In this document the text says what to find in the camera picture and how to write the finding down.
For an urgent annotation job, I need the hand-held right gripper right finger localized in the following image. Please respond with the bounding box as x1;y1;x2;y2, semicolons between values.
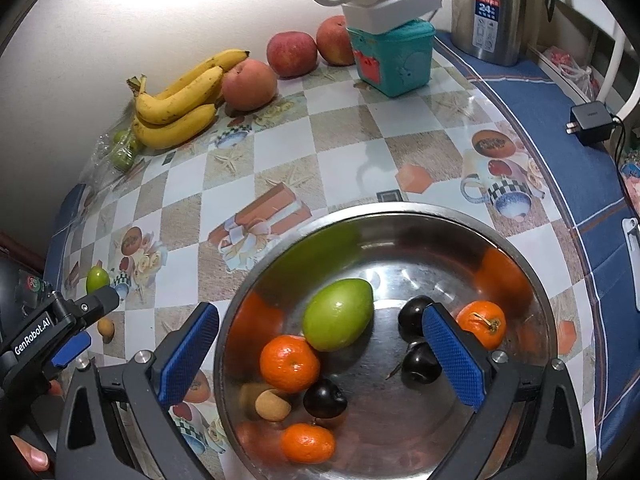
421;302;588;480

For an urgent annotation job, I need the black charger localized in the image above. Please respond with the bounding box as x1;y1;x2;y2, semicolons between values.
566;101;616;147

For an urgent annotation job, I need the black charger cable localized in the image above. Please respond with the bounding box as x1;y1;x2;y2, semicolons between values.
611;114;633;173

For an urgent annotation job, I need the large green mango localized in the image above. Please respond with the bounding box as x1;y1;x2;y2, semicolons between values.
301;278;376;352

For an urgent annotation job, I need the stainless steel kettle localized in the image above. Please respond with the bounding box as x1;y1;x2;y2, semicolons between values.
450;0;556;67

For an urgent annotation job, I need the clear bag of green jujubes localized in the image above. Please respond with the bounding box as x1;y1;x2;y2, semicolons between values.
82;127;146;186

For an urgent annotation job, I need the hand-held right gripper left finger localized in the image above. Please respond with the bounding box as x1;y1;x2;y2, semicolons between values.
54;302;223;480

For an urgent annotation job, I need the teal plastic box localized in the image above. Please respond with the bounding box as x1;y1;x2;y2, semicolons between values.
347;19;435;97

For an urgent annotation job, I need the dark plum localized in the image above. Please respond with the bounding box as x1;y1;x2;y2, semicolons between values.
303;379;347;418
401;342;443;386
397;296;435;340

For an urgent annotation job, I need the floral printed cloth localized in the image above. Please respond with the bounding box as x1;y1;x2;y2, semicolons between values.
617;150;640;181

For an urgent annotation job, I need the yellow banana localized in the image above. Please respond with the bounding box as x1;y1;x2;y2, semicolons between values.
150;49;250;100
131;104;217;150
127;66;224;125

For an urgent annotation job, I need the stainless steel bowl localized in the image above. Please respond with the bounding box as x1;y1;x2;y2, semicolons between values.
212;202;560;480

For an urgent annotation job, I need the orange tangerine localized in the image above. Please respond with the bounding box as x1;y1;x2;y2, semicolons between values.
280;423;336;464
259;335;321;393

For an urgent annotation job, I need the white curved tube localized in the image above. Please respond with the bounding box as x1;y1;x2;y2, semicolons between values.
595;25;640;121

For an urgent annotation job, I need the person's left hand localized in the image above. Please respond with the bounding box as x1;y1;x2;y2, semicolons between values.
9;435;51;472

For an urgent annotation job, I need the red apple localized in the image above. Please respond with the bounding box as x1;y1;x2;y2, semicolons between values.
222;59;278;111
266;31;319;78
316;16;357;66

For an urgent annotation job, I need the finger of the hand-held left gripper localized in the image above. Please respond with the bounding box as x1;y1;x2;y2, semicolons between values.
51;332;92;367
75;285;121;330

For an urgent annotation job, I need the small green jujube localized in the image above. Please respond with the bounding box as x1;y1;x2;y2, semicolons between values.
86;266;111;295

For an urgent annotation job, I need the white plastic object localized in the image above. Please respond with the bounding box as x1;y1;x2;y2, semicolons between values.
621;217;640;252

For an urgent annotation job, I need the tangerine with stem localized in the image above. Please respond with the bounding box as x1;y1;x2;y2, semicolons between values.
456;300;506;351

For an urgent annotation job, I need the checkered printed tablecloth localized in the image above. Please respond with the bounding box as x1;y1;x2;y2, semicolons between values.
42;30;640;480

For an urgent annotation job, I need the white power strip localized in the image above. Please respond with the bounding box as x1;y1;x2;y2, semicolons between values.
336;0;442;31

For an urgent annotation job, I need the pink plastic bag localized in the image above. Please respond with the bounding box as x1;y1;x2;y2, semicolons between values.
542;46;598;101

